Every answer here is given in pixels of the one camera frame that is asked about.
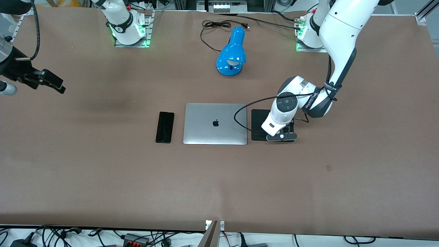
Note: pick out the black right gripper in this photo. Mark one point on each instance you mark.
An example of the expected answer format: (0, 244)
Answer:
(13, 67)

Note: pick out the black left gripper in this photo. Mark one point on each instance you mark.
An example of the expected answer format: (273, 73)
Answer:
(289, 128)

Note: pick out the black smartphone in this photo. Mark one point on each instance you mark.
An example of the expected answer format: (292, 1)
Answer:
(164, 127)

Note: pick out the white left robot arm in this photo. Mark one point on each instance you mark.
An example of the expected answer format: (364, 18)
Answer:
(343, 31)

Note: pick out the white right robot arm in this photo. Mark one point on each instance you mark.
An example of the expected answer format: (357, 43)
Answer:
(121, 20)

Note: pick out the black mouse pad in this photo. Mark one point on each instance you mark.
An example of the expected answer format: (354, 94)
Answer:
(257, 120)

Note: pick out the silver closed laptop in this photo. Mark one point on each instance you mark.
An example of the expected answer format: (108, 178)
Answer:
(205, 127)

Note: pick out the blue desk lamp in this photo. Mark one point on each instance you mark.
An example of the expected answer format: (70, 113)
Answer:
(233, 51)

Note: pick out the grey power strip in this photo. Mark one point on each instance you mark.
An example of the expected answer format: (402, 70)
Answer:
(226, 7)

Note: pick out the black power adapter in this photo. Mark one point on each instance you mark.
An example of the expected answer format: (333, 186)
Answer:
(22, 243)

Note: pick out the grey orange connector block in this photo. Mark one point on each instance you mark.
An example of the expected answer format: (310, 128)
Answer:
(132, 237)

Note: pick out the aluminium frame rail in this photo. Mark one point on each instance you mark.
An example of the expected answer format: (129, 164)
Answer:
(420, 18)
(14, 34)

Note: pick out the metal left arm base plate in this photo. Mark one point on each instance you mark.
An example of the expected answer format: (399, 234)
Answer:
(308, 50)

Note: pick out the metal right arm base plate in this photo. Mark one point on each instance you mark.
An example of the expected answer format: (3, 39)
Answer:
(132, 45)

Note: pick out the white post bracket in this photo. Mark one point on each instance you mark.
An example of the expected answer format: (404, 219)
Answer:
(222, 225)

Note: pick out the grey camera post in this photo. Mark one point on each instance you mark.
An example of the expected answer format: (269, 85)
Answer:
(211, 238)

